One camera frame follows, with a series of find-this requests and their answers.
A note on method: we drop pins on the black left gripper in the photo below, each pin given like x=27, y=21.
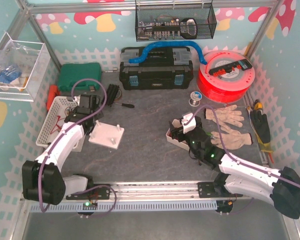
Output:
x=78, y=116

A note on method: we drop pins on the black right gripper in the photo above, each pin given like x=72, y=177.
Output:
x=181, y=133

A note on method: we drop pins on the black aluminium extrusion bar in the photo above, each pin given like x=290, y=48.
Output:
x=112, y=91

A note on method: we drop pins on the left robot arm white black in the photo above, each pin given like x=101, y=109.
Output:
x=42, y=180

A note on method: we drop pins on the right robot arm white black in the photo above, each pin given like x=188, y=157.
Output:
x=277, y=187

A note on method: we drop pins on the white tray of springs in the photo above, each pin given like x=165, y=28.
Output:
x=183, y=144

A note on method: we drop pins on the brown kapton tape roll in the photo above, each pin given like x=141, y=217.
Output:
x=119, y=95

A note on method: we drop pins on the green plastic tool case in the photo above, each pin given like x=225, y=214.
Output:
x=71, y=73

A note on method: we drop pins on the white perforated plastic basket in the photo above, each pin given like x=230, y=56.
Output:
x=55, y=119

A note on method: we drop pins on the small black screwdriver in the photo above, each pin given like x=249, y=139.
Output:
x=131, y=106

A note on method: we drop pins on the white knit glove upper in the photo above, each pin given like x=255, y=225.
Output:
x=225, y=115

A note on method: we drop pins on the white knit glove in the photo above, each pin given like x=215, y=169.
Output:
x=232, y=139
x=225, y=115

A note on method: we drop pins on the white knit glove lower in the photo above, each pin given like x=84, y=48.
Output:
x=232, y=139

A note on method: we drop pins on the black plastic toolbox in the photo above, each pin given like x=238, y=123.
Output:
x=164, y=68

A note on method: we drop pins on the red filament spool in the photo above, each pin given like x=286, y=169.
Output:
x=226, y=88

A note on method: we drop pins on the black rubber glove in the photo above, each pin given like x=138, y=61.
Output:
x=260, y=124

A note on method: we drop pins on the blue white glove in box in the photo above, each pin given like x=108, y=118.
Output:
x=10, y=75

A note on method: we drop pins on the black terminal strip red buttons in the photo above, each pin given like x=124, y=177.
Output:
x=242, y=64

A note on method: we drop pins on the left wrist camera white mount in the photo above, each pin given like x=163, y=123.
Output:
x=76, y=99

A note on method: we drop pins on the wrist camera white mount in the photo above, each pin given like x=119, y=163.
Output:
x=76, y=99
x=188, y=122

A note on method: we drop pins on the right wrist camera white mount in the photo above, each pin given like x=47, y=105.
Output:
x=188, y=122

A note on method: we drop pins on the orange tool handle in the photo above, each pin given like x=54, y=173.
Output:
x=52, y=93

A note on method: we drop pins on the white peg base plate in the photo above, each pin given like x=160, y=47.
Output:
x=106, y=135

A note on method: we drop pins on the solder wire spool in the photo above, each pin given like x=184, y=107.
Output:
x=195, y=99

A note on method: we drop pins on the grey slotted cable duct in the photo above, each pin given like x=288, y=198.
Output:
x=141, y=206

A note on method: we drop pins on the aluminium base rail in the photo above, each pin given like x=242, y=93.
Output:
x=142, y=190

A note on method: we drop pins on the clear acrylic wall box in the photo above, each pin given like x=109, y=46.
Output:
x=22, y=68

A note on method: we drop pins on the black wire mesh basket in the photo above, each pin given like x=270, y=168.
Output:
x=171, y=20

